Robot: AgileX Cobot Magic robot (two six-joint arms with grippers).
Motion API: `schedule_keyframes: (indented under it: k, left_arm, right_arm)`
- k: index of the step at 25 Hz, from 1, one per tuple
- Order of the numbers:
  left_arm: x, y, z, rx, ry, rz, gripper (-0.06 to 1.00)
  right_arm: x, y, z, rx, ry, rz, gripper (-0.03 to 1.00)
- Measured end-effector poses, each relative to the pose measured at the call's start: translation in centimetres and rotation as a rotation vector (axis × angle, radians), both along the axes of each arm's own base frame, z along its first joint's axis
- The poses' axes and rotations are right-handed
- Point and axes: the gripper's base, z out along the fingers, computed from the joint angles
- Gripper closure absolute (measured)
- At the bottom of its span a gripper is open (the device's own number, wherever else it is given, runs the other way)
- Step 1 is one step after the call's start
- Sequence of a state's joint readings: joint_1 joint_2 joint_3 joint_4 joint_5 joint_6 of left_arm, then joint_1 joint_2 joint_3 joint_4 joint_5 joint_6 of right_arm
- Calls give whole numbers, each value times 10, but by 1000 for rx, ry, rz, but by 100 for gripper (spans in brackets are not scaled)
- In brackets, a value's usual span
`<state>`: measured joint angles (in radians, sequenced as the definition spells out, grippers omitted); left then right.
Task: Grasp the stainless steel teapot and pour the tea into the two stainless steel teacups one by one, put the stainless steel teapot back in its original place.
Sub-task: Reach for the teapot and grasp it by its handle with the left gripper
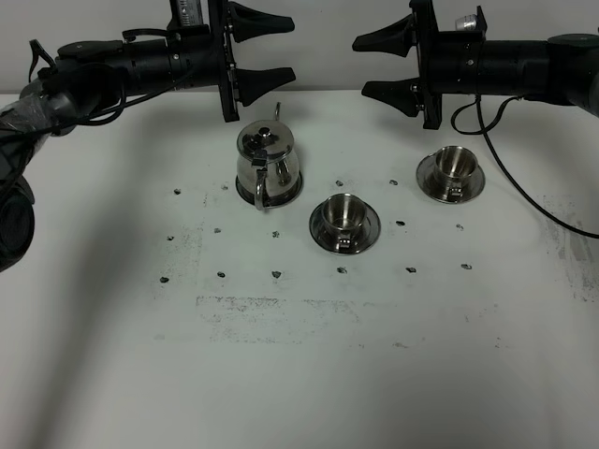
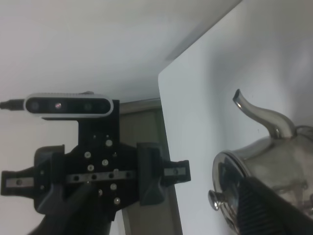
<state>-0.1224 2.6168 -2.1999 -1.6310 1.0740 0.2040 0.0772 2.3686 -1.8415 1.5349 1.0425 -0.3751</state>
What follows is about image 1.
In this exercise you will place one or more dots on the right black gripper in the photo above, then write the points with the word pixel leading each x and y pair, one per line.
pixel 447 63

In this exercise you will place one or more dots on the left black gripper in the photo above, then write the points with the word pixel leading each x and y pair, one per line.
pixel 209 57

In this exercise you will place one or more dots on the stainless steel teapot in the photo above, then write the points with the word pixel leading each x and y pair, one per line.
pixel 267 147

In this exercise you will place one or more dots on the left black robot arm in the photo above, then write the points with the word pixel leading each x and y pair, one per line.
pixel 91 83

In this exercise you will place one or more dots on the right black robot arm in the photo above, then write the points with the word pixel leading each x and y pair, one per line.
pixel 561 70

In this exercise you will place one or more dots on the steel teapot saucer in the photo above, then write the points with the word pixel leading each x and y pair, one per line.
pixel 274 196

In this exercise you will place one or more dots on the far steel cup saucer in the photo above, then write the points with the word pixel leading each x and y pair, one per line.
pixel 430 188

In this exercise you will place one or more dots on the steel cup saucer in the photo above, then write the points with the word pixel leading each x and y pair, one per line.
pixel 430 188
pixel 368 237

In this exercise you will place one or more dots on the far steel teacup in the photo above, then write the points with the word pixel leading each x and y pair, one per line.
pixel 454 169

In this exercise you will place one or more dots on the steel teacup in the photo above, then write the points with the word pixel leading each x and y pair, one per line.
pixel 454 169
pixel 343 216

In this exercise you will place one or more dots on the near steel teacup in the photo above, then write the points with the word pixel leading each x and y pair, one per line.
pixel 343 216

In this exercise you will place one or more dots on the near steel cup saucer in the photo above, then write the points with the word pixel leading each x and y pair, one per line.
pixel 368 237

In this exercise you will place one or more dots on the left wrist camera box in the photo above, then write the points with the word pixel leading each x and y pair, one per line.
pixel 186 18

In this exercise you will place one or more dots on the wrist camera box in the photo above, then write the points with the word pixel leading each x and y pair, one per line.
pixel 186 18
pixel 472 22

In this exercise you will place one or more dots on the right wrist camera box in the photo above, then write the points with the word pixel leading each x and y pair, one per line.
pixel 472 22

